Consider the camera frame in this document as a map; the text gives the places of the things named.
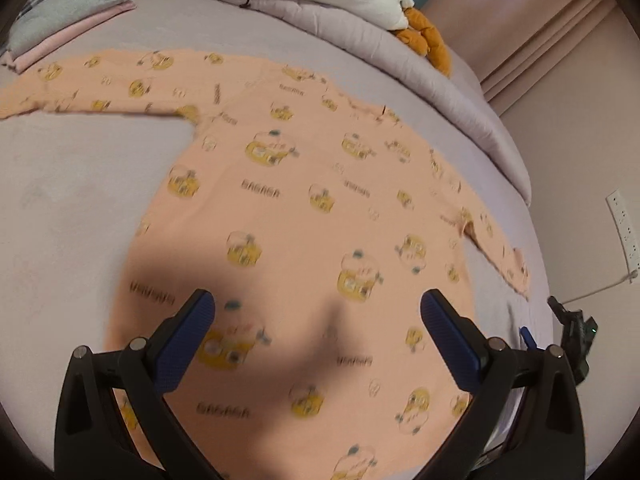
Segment peach cartoon print shirt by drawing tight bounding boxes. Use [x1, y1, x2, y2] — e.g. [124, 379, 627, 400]
[1, 50, 529, 479]

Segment white power strip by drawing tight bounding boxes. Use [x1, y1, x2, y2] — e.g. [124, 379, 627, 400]
[605, 190, 639, 274]

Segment pink curtain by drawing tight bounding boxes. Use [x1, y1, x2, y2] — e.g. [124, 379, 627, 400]
[422, 0, 616, 115]

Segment orange plush toy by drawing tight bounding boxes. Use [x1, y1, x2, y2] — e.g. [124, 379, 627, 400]
[393, 8, 451, 77]

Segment lilac quilted duvet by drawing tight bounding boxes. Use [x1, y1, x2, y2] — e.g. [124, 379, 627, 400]
[106, 0, 533, 206]

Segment folded pink garment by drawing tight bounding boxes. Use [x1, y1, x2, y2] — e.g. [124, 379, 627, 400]
[1, 0, 137, 74]

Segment folded grey garment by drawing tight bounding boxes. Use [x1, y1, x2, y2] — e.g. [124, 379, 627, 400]
[2, 0, 128, 56]

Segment white power cable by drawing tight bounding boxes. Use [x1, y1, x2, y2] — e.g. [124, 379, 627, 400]
[560, 268, 640, 306]

